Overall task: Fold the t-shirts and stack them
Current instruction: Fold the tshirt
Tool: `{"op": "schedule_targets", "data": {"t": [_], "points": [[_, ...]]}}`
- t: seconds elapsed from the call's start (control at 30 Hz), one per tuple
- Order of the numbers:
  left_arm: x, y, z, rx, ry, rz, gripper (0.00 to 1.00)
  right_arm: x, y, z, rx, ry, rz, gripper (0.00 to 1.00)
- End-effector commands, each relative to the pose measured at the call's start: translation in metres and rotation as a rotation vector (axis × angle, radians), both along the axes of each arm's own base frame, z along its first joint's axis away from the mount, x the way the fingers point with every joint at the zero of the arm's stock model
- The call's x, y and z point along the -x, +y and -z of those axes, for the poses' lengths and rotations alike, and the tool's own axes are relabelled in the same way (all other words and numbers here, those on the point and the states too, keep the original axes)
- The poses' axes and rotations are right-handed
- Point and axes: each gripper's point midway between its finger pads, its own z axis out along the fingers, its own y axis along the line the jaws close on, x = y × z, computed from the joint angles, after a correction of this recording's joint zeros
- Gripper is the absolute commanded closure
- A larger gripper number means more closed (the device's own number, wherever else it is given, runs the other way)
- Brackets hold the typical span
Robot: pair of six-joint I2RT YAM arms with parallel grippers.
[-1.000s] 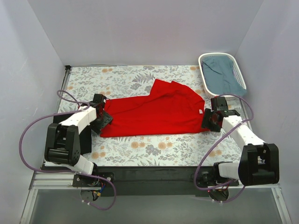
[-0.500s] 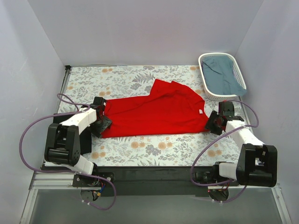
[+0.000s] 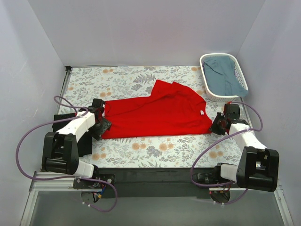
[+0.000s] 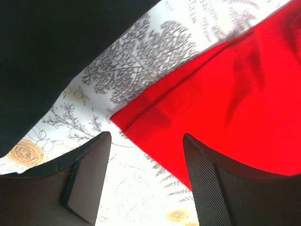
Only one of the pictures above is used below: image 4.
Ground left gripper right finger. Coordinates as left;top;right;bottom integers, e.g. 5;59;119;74
183;134;301;226

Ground red t shirt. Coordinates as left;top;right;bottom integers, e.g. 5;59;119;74
111;0;301;186

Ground floral table cloth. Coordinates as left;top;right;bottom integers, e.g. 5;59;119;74
0;0;285;226

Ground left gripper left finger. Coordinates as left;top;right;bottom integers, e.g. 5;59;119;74
0;132;111;226

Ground folded black t shirt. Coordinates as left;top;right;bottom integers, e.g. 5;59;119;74
0;0;156;156

